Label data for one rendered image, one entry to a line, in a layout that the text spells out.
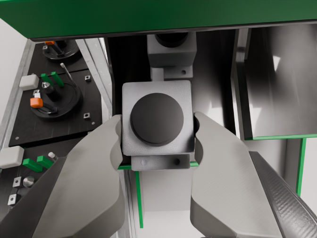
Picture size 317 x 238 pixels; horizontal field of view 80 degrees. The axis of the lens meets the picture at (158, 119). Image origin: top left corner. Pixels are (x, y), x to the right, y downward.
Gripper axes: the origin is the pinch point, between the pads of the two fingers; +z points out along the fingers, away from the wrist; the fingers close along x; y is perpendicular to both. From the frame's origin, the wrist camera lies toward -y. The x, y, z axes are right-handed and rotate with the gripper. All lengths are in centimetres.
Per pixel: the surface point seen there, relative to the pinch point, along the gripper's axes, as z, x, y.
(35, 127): 31, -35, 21
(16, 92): 45, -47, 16
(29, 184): 12.8, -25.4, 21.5
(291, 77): 11.6, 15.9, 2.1
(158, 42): 6.9, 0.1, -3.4
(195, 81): 10.5, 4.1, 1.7
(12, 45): 86, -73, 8
